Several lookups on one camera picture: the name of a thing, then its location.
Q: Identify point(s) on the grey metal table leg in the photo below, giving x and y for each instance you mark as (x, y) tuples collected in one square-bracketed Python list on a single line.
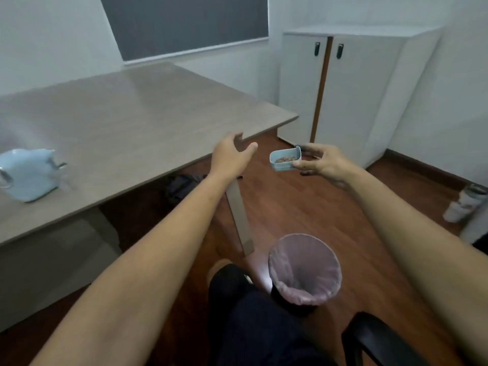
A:
[(240, 217)]

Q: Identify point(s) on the person's right forearm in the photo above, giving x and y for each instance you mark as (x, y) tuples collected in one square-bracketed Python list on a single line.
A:
[(419, 255)]

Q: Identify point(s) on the black chair armrest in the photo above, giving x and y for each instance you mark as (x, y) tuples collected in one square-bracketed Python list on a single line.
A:
[(377, 343)]

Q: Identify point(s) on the light blue pencil sharpener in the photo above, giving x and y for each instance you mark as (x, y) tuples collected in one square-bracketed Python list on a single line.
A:
[(28, 175)]

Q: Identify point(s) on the black bag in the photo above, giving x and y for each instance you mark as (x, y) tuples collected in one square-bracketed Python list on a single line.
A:
[(183, 186)]

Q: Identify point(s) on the white two-door cabinet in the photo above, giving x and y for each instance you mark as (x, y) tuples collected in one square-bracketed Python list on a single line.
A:
[(358, 91)]

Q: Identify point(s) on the person's dark trousers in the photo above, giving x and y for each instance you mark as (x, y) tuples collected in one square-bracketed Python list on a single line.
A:
[(259, 323)]

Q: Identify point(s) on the small light blue shavings tray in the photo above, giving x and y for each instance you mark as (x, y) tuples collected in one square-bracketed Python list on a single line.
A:
[(283, 166)]

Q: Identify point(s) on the brown skirting board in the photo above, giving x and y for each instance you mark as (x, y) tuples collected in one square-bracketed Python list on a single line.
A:
[(423, 167)]

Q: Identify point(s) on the pink bin liner bag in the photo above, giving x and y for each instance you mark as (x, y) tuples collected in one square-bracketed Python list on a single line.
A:
[(305, 270)]

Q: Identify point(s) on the person's right thumb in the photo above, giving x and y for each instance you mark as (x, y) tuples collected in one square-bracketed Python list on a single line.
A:
[(308, 172)]

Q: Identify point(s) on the person's left forearm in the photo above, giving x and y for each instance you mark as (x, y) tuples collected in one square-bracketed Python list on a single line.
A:
[(152, 270)]

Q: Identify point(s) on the person's left hand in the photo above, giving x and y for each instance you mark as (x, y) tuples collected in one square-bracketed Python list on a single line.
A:
[(227, 160)]

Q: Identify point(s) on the brown pencil shavings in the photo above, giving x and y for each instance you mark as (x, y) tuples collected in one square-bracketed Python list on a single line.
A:
[(286, 159)]

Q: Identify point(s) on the person's left thumb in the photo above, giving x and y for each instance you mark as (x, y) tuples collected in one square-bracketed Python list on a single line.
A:
[(248, 149)]

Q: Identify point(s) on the grey desk side panel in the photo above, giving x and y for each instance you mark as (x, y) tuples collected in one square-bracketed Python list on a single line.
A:
[(45, 270)]

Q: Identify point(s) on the white patterned drinking bottle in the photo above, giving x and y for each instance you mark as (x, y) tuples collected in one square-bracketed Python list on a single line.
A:
[(463, 203)]

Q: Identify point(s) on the person's right hand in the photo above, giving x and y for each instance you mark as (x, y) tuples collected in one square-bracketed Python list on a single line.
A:
[(333, 165)]

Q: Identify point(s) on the dark grey window blind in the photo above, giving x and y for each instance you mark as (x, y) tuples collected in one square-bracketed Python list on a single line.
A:
[(183, 22)]

